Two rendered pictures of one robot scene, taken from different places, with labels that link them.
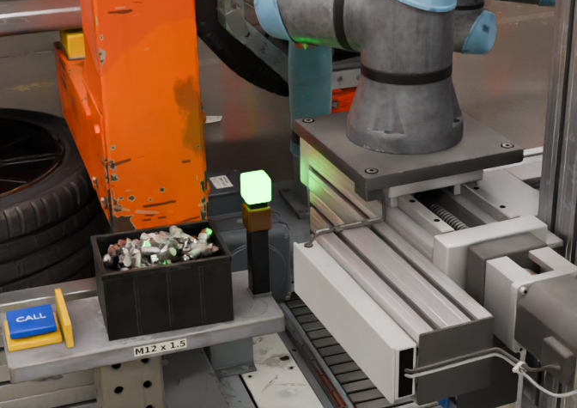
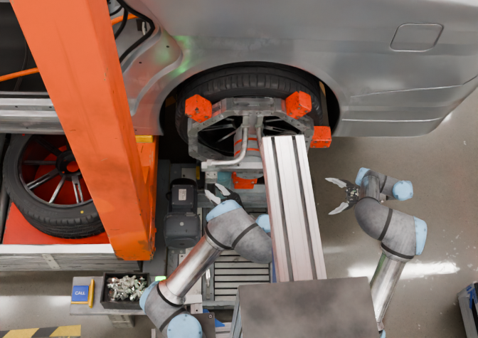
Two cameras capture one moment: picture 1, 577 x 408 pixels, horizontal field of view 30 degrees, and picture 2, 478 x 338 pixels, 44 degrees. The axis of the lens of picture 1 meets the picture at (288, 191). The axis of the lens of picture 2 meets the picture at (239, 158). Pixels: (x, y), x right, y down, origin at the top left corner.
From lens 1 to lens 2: 2.03 m
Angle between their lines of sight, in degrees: 38
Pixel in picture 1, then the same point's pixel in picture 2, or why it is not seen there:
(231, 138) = not seen: hidden behind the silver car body
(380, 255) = not seen: outside the picture
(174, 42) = (136, 235)
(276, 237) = (192, 236)
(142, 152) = (126, 249)
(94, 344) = (99, 309)
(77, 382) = (110, 265)
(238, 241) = (176, 235)
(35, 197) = not seen: hidden behind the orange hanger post
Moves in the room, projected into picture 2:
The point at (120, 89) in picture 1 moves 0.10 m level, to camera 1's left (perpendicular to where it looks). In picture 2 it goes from (116, 240) to (93, 233)
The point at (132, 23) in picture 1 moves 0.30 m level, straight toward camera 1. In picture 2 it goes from (119, 231) to (99, 306)
